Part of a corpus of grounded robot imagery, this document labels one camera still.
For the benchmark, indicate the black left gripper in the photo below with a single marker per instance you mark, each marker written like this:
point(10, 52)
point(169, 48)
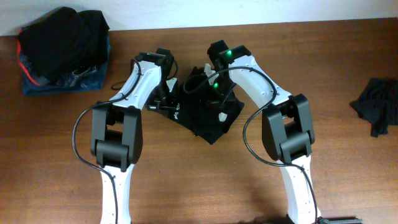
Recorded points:
point(153, 105)

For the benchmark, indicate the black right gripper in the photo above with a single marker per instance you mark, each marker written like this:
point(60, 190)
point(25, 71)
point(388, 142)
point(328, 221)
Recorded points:
point(215, 99)

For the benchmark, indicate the black t-shirt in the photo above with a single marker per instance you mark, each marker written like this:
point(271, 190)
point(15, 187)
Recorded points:
point(209, 124)

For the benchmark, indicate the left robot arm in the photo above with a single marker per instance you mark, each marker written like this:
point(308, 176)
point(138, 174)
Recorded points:
point(117, 136)

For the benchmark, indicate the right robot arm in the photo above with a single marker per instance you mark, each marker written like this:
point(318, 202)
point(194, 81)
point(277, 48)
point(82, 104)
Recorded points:
point(287, 127)

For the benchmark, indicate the folded blue jeans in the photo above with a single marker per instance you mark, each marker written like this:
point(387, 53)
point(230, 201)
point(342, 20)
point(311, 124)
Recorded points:
point(91, 78)

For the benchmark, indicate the folded black garment on pile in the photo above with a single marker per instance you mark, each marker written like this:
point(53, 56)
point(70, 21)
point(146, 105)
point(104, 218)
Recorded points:
point(64, 41)

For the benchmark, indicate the grey garment with pink trim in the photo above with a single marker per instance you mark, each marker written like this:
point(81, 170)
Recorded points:
point(28, 68)

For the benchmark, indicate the crumpled dark navy garment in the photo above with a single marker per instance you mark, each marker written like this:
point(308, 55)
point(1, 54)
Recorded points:
point(377, 104)

